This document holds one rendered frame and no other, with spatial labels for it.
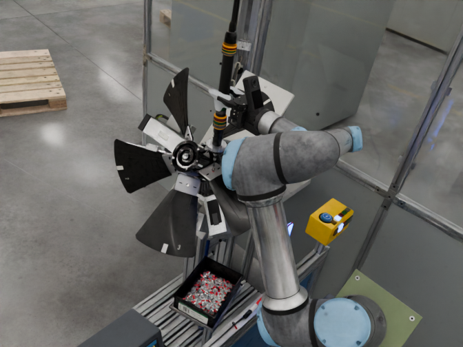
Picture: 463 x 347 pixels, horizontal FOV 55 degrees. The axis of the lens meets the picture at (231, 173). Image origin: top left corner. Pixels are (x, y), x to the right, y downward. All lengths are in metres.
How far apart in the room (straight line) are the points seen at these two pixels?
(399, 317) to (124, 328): 0.70
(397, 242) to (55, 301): 1.82
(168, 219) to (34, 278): 1.37
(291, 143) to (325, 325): 0.43
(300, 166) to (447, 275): 1.33
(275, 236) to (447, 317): 1.40
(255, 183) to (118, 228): 2.14
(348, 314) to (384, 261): 1.20
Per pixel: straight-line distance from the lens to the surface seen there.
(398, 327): 1.29
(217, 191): 1.52
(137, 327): 1.08
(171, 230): 1.62
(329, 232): 1.66
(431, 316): 2.34
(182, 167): 1.59
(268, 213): 1.00
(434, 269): 2.17
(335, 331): 1.09
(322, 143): 0.96
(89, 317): 2.62
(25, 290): 2.79
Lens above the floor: 2.15
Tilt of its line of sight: 37 degrees down
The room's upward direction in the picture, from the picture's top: 9 degrees clockwise
